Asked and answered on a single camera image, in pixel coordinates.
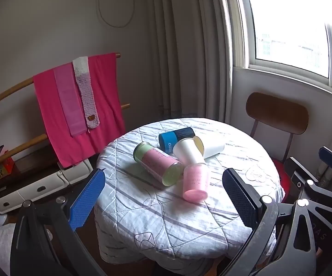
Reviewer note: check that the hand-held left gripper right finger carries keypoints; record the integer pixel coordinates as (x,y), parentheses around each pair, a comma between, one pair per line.
(242,198)

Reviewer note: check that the red tissue box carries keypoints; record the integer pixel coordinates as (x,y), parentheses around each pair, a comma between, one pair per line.
(0,171)

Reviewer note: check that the white framed window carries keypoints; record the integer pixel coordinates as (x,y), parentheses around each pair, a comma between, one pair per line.
(286,23)

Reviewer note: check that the light pink cloth strip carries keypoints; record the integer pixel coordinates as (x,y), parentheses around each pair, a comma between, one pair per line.
(69,100)

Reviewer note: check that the red seat cushion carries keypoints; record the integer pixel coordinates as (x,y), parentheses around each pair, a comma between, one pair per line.
(281,175)

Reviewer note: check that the knitted pink white scarf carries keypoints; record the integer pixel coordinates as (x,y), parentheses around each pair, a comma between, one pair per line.
(89,97)

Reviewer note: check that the hot pink towel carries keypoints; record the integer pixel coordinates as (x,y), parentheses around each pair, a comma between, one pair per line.
(105,92)

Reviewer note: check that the round table with quilted cloth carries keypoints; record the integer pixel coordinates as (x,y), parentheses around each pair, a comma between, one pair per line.
(143,212)

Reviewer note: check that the white paper cup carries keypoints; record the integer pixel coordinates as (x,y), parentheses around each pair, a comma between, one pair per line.
(187,151)

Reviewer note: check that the brown wooden chair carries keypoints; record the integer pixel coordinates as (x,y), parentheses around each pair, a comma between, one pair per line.
(276,112)

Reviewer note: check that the wooden towel rack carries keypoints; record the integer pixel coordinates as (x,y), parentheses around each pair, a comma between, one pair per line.
(7,90)

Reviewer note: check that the pink plastic cup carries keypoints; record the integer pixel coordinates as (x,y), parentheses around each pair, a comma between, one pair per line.
(196,181)

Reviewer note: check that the blue and black cup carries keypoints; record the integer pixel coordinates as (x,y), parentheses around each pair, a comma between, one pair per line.
(173,141)

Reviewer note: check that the green and pink glass cup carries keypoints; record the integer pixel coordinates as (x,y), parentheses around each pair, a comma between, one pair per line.
(157,162)

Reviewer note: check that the white cup with yellow rim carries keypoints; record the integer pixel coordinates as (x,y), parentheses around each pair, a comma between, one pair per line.
(213,148)

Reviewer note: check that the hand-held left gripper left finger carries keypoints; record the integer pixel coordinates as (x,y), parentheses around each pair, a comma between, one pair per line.
(86,199)

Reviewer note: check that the white pleated curtain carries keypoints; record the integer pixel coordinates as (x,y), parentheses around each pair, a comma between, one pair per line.
(189,49)

